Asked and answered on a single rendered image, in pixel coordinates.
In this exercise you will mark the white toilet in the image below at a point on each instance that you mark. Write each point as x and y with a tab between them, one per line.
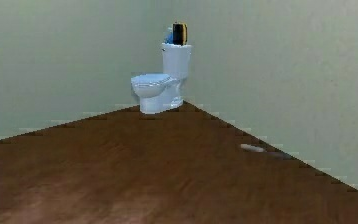
160	90

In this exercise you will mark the black and yellow box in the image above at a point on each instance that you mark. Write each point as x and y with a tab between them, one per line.
179	33

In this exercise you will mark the small grey flat object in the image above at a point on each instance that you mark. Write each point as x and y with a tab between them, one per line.
252	148

